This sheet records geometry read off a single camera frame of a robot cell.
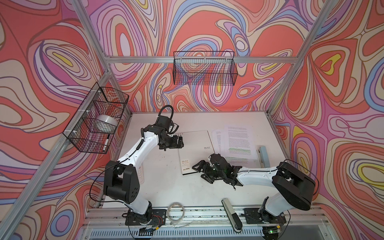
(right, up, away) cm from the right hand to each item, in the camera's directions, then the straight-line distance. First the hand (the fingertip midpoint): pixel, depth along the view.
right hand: (196, 175), depth 83 cm
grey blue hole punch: (+41, +9, +8) cm, 43 cm away
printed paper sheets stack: (+28, +16, +18) cm, 37 cm away
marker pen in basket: (-45, +19, -11) cm, 50 cm away
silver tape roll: (-44, +29, -13) cm, 54 cm away
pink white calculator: (-33, -1, +3) cm, 33 cm away
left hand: (-11, +17, +3) cm, 20 cm away
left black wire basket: (-51, +26, -11) cm, 59 cm away
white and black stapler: (+17, -16, -14) cm, 28 cm away
